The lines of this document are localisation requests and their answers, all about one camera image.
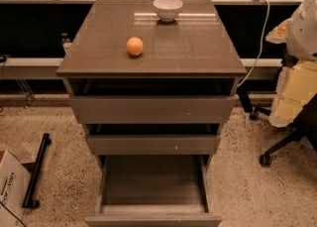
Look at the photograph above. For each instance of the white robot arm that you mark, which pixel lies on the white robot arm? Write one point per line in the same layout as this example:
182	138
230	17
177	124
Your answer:
302	32

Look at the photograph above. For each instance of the grey top drawer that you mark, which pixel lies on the grey top drawer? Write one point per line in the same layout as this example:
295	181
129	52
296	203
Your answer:
90	109

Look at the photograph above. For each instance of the grey drawer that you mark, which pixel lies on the grey drawer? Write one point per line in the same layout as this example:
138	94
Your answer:
90	109
153	139
153	191

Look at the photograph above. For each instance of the grey middle drawer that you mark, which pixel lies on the grey middle drawer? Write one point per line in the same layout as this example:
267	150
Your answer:
153	139

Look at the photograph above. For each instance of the small clear bottle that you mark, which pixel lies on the small clear bottle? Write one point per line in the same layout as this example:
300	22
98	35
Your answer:
66	41

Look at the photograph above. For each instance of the orange fruit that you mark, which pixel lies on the orange fruit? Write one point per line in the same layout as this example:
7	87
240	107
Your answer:
135	46

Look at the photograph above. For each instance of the grey bottom drawer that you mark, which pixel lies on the grey bottom drawer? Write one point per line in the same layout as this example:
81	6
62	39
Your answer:
153	191

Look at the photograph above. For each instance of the black metal bar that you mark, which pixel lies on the black metal bar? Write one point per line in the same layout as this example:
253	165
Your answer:
34	169

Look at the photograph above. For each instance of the white cardboard box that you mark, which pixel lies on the white cardboard box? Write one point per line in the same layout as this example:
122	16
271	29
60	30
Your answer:
14	180

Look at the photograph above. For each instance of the white ceramic bowl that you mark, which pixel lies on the white ceramic bowl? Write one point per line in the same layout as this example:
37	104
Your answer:
168	10

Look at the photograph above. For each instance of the grey drawer cabinet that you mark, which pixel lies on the grey drawer cabinet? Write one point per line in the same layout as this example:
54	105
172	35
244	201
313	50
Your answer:
190	56

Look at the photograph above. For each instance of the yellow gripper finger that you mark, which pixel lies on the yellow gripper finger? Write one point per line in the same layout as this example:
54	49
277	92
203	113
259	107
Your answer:
296	86
279	35

